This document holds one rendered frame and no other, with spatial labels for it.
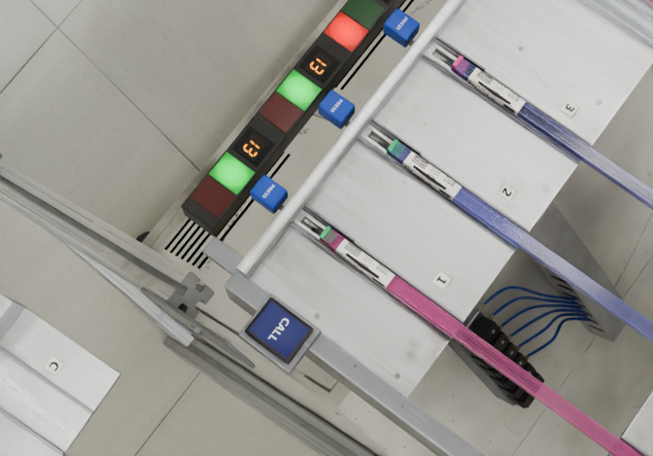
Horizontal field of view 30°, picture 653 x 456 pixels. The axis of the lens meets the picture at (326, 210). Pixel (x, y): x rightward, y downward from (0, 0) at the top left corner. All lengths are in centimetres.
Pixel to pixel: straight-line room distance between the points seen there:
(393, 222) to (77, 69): 78
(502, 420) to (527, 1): 61
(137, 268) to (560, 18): 51
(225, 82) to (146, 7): 19
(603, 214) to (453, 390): 32
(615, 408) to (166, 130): 80
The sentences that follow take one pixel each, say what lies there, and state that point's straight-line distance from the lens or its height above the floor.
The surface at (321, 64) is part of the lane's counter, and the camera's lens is 125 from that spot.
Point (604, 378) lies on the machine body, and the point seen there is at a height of 62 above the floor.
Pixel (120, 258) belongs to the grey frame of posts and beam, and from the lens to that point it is 133.
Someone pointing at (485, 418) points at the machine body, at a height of 62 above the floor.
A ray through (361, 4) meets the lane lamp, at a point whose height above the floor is 65.
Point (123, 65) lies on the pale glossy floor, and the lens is 188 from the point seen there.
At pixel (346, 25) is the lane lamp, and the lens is 127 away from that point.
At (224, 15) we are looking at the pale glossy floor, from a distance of 196.
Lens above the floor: 164
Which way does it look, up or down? 50 degrees down
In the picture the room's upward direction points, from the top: 113 degrees clockwise
